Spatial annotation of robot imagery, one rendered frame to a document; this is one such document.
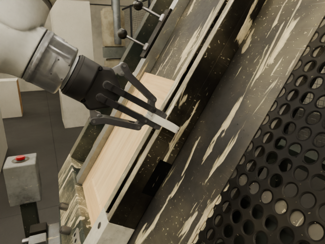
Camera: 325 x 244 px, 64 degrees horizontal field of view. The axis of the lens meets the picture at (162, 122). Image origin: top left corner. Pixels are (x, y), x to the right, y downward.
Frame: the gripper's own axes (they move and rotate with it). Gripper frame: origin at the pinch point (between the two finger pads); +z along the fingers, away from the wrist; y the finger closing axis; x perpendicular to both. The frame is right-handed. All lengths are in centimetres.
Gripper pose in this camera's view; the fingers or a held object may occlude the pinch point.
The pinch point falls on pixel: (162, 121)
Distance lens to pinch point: 53.6
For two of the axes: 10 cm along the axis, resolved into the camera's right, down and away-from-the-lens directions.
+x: -3.8, -2.6, 8.9
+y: 4.9, -8.7, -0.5
